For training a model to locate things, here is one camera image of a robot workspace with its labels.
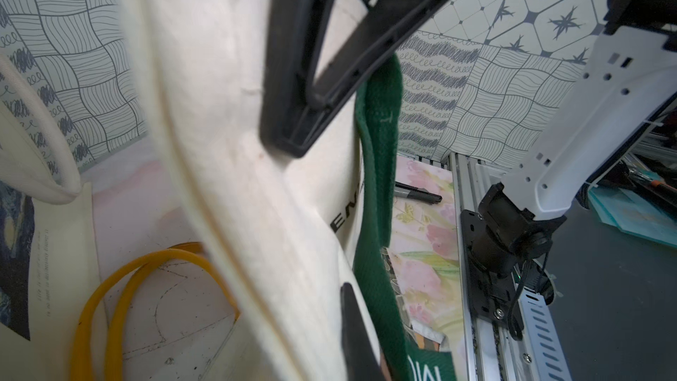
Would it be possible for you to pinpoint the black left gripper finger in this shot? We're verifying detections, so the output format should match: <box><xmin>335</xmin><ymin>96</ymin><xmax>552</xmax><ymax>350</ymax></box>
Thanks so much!
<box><xmin>340</xmin><ymin>282</ymin><xmax>385</xmax><ymax>381</ymax></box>

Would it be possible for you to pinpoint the green-handled floral canvas bag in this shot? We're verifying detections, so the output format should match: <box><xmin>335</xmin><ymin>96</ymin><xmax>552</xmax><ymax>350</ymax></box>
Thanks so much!
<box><xmin>120</xmin><ymin>0</ymin><xmax>456</xmax><ymax>380</ymax></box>

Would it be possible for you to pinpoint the starry night canvas bag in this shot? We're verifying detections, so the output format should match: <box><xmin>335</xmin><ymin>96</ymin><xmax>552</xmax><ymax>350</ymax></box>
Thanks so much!
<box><xmin>1</xmin><ymin>56</ymin><xmax>100</xmax><ymax>380</ymax></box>

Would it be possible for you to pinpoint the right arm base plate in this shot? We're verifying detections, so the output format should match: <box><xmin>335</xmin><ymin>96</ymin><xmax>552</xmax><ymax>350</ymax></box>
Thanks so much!
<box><xmin>460</xmin><ymin>210</ymin><xmax>525</xmax><ymax>340</ymax></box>

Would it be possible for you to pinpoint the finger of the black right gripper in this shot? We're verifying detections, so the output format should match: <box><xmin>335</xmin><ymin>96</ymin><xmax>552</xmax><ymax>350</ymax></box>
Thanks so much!
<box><xmin>260</xmin><ymin>0</ymin><xmax>445</xmax><ymax>158</ymax></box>

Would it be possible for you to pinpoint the yellow-handled cartoon canvas bag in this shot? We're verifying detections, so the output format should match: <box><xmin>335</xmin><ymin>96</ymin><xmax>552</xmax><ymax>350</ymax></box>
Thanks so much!
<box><xmin>68</xmin><ymin>242</ymin><xmax>241</xmax><ymax>380</ymax></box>

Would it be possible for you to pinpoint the aluminium mounting rail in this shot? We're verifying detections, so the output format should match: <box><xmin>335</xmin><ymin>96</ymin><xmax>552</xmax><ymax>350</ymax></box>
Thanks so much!
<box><xmin>431</xmin><ymin>153</ymin><xmax>571</xmax><ymax>380</ymax></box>

